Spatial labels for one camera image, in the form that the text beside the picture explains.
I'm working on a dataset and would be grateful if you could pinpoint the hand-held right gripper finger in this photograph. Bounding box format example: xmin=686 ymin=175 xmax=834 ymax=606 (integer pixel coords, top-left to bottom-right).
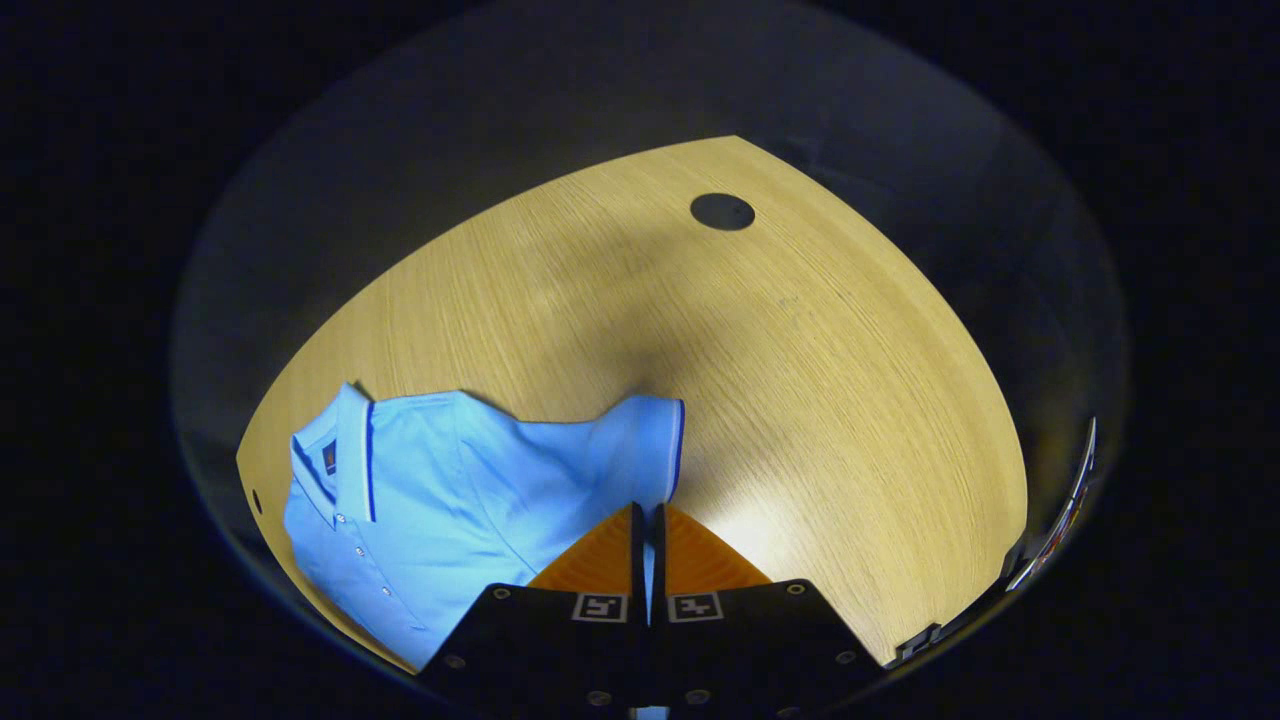
xmin=418 ymin=503 xmax=649 ymax=716
xmin=650 ymin=503 xmax=886 ymax=716

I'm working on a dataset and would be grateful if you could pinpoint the light blue T-shirt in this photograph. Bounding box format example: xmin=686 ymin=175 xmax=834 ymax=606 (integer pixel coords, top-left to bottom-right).
xmin=283 ymin=382 xmax=687 ymax=673

